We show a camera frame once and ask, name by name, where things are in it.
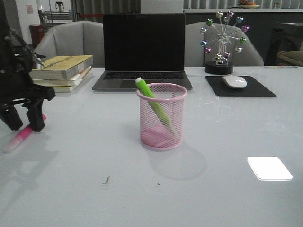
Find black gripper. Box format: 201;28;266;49
0;52;55;132

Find pink highlighter pen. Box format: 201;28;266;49
3;124;34;154

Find green highlighter pen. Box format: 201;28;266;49
135;77;175;134

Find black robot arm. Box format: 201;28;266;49
0;18;55;131

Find pink mesh pen holder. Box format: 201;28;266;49
136;83;187;150

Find bottom yellow book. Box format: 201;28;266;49
53;70;91;93

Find yellow book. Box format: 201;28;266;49
53;70;91;93
30;55;93;80

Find top yellow book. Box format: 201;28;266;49
30;55;93;80

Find middle cream book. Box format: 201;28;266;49
33;66;92;87

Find red trash bin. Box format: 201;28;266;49
29;25;45;47

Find left grey armchair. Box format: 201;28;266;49
35;21;105;67

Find grey armchair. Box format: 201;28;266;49
184;22;264;67
35;21;105;67

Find dark grey laptop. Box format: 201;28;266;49
92;13;192;92

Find white box behind laptop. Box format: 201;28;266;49
141;0;184;13

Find right grey armchair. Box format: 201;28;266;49
184;22;264;67

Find white computer mouse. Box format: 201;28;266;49
222;75;247;89

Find ferris wheel desk toy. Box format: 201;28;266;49
200;10;250;75

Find black mouse pad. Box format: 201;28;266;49
205;75;277;97

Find fruit bowl on counter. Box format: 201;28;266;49
238;0;259;9

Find olive cushion seat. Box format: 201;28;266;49
277;50;303;67

